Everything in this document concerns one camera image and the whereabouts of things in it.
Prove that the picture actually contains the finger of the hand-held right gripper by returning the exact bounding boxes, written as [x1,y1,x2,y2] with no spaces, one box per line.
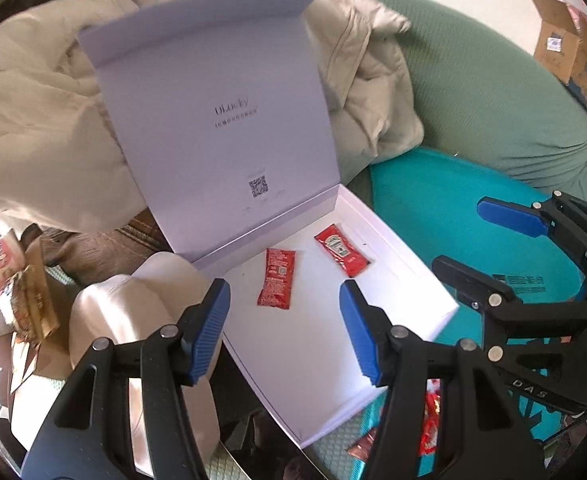
[432,255,587,361]
[477,191,587,302]

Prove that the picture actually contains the open brown cardboard box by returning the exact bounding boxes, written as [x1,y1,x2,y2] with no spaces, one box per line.
[8,330,74,396]

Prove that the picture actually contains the red ketchup sachet tomato print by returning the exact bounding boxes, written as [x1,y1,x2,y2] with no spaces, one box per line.
[314,224,373,278]

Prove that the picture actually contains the gold snack bag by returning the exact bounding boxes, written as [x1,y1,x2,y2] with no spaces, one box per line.
[1,260,60,346]

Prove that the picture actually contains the white cardboard gift box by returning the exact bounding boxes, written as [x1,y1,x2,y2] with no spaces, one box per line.
[78,0,460,448]

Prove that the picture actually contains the brown plaid cloth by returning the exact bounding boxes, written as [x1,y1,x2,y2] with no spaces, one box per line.
[38,207,174,281]

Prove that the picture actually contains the beige puffer jacket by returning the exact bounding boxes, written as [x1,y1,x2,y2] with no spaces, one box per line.
[0,0,427,218]

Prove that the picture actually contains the dark red snack packet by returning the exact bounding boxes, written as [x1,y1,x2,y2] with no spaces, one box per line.
[346,427,379,461]

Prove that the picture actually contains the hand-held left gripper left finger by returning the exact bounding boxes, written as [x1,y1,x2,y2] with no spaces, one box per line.
[21,278,232,480]

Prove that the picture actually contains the green sofa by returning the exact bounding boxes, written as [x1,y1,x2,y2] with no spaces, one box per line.
[333,0,587,192]

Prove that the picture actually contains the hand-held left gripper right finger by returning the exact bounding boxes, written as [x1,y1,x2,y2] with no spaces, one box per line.
[338,280,547,480]

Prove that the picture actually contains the red sauce sachet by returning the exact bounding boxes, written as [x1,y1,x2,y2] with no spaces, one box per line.
[257,248,297,307]

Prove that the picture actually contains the brown cardboard box blue print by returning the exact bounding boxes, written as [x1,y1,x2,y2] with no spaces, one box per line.
[529,0,587,128]

